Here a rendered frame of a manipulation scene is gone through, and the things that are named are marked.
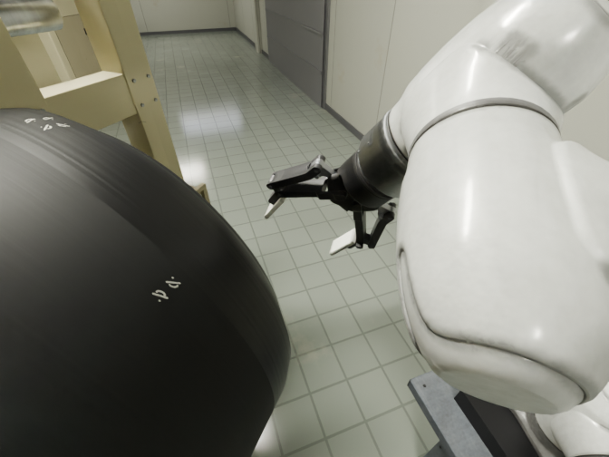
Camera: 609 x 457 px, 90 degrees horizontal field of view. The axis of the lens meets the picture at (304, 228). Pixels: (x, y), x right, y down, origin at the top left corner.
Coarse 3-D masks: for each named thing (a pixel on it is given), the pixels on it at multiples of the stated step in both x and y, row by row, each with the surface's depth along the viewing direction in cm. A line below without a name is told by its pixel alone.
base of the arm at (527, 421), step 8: (520, 416) 78; (528, 416) 76; (520, 424) 78; (528, 424) 76; (536, 424) 73; (528, 432) 75; (536, 432) 74; (536, 440) 74; (544, 440) 72; (536, 448) 73; (544, 448) 72; (552, 448) 71; (544, 456) 72; (552, 456) 71; (560, 456) 70
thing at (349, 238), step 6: (354, 228) 51; (348, 234) 52; (354, 234) 51; (336, 240) 55; (342, 240) 53; (348, 240) 51; (354, 240) 50; (336, 246) 54; (342, 246) 52; (348, 246) 51; (330, 252) 55; (336, 252) 54
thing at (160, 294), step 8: (168, 272) 27; (160, 280) 26; (168, 280) 26; (176, 280) 27; (152, 288) 25; (160, 288) 26; (168, 288) 26; (176, 288) 27; (184, 288) 27; (152, 296) 25; (160, 296) 26; (168, 296) 26; (176, 296) 27; (160, 304) 26; (168, 304) 26
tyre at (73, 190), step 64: (0, 128) 28; (0, 192) 23; (64, 192) 25; (128, 192) 28; (192, 192) 35; (0, 256) 21; (64, 256) 23; (128, 256) 25; (192, 256) 29; (0, 320) 19; (64, 320) 21; (128, 320) 24; (192, 320) 27; (256, 320) 33; (0, 384) 18; (64, 384) 20; (128, 384) 22; (192, 384) 26; (256, 384) 33; (0, 448) 18; (64, 448) 19; (128, 448) 22; (192, 448) 26
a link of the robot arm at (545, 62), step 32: (512, 0) 21; (544, 0) 19; (576, 0) 18; (480, 32) 22; (512, 32) 20; (544, 32) 19; (576, 32) 19; (608, 32) 18; (448, 64) 23; (480, 64) 21; (512, 64) 21; (544, 64) 20; (576, 64) 19; (608, 64) 20; (416, 96) 26; (448, 96) 22; (480, 96) 20; (512, 96) 20; (544, 96) 20; (576, 96) 21; (416, 128) 24
